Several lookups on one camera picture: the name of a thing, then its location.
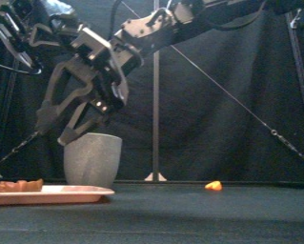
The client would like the pink plate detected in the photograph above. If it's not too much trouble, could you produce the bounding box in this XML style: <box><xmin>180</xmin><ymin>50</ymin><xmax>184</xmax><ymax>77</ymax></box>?
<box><xmin>0</xmin><ymin>184</ymin><xmax>116</xmax><ymax>206</ymax></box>

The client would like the brown toy pie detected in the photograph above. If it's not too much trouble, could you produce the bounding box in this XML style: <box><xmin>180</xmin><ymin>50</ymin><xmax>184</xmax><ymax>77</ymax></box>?
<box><xmin>0</xmin><ymin>178</ymin><xmax>45</xmax><ymax>193</ymax></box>

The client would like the grey cup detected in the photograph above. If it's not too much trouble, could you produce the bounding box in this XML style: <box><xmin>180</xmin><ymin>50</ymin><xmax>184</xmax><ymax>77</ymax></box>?
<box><xmin>62</xmin><ymin>132</ymin><xmax>124</xmax><ymax>189</ymax></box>

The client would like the black cloth curtain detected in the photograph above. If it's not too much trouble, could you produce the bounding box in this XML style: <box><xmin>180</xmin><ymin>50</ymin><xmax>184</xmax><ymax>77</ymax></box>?
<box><xmin>0</xmin><ymin>0</ymin><xmax>304</xmax><ymax>185</ymax></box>

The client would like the small orange toy food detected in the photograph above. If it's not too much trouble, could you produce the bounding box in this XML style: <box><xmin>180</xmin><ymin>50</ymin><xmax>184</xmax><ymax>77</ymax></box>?
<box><xmin>204</xmin><ymin>180</ymin><xmax>224</xmax><ymax>192</ymax></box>

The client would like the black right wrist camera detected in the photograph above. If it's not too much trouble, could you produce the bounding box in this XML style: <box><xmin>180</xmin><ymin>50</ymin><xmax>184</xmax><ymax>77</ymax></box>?
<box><xmin>69</xmin><ymin>27</ymin><xmax>113</xmax><ymax>65</ymax></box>

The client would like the steel brace wire with turnbuckle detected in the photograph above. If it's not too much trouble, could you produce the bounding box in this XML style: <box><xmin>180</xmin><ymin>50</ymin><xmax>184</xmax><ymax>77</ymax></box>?
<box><xmin>0</xmin><ymin>131</ymin><xmax>42</xmax><ymax>172</ymax></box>
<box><xmin>118</xmin><ymin>0</ymin><xmax>304</xmax><ymax>169</ymax></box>

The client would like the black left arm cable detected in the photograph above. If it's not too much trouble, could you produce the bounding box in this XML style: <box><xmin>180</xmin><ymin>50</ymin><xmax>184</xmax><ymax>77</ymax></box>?
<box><xmin>0</xmin><ymin>57</ymin><xmax>42</xmax><ymax>76</ymax></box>

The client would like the black camera cable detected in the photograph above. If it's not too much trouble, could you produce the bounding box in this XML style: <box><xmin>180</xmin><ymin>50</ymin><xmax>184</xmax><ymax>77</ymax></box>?
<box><xmin>108</xmin><ymin>0</ymin><xmax>125</xmax><ymax>37</ymax></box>

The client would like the black frame pole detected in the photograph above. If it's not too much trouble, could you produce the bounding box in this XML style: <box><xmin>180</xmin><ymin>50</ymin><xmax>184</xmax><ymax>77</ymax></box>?
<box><xmin>284</xmin><ymin>9</ymin><xmax>304</xmax><ymax>146</ymax></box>
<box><xmin>150</xmin><ymin>0</ymin><xmax>160</xmax><ymax>179</ymax></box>

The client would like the white pole foot bracket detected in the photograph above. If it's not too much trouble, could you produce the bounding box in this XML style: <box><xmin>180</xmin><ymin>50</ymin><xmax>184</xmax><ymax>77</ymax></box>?
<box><xmin>144</xmin><ymin>172</ymin><xmax>168</xmax><ymax>183</ymax></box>

